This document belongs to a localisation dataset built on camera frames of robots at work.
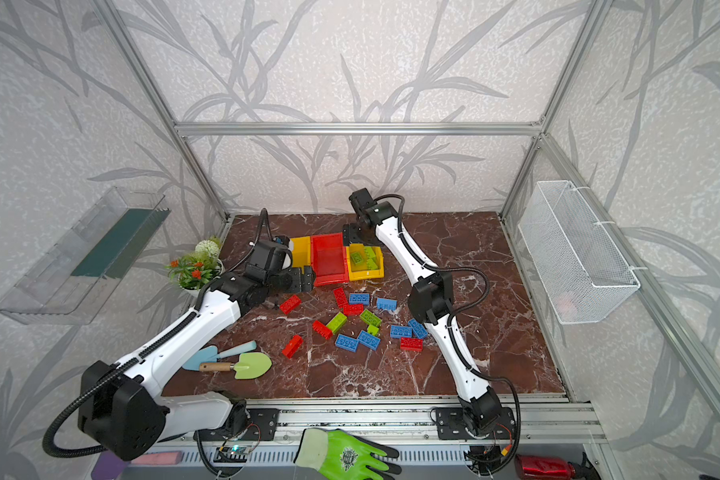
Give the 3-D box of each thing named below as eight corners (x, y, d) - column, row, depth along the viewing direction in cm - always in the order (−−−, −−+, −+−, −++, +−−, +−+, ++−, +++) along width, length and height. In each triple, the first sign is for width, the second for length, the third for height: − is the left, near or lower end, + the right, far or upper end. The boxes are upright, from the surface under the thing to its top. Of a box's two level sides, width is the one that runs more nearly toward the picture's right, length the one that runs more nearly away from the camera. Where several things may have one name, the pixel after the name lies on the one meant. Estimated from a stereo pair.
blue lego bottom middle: (356, 342, 89) (356, 339, 87) (361, 332, 91) (361, 329, 89) (376, 351, 88) (376, 348, 86) (381, 341, 90) (381, 338, 88)
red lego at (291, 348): (283, 354, 87) (280, 351, 85) (297, 336, 91) (295, 332, 89) (291, 360, 86) (289, 356, 84) (305, 341, 90) (303, 337, 88)
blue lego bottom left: (334, 346, 89) (333, 344, 87) (338, 336, 91) (337, 333, 89) (356, 352, 87) (355, 350, 86) (359, 341, 90) (359, 339, 88)
